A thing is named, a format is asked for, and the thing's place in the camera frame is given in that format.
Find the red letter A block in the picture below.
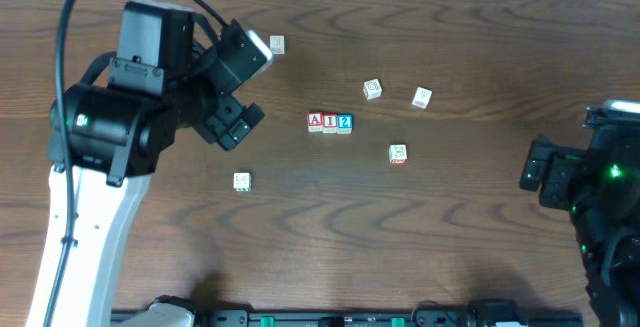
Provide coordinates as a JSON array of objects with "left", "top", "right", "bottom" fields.
[{"left": 307, "top": 112, "right": 323, "bottom": 133}]

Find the red letter I block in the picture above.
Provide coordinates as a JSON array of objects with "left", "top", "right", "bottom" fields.
[{"left": 322, "top": 114, "right": 338, "bottom": 134}]

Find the blue number 2 block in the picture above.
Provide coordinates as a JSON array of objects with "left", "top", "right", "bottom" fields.
[{"left": 337, "top": 114, "right": 353, "bottom": 134}]

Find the snail picture block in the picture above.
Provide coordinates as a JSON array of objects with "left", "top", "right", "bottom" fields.
[{"left": 363, "top": 79, "right": 382, "bottom": 100}]

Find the cream picture block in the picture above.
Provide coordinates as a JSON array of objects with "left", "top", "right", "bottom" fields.
[{"left": 411, "top": 87, "right": 432, "bottom": 109}]

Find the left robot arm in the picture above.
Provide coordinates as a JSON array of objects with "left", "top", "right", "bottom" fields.
[{"left": 27, "top": 0, "right": 273, "bottom": 326}]

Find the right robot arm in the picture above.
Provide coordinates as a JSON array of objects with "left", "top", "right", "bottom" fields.
[{"left": 519, "top": 107, "right": 639, "bottom": 326}]

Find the green edged picture block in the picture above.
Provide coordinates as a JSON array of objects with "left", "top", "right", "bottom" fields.
[{"left": 233, "top": 172, "right": 252, "bottom": 192}]

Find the plain cream wooden block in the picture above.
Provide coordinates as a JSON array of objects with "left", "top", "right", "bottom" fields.
[{"left": 270, "top": 35, "right": 285, "bottom": 55}]

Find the red edged picture block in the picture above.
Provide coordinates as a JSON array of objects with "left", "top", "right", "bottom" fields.
[{"left": 389, "top": 144, "right": 408, "bottom": 164}]

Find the left black cable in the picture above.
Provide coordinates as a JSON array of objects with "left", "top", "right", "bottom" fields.
[{"left": 42, "top": 0, "right": 231, "bottom": 327}]

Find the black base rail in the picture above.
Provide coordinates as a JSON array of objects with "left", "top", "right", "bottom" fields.
[{"left": 109, "top": 296, "right": 584, "bottom": 327}]

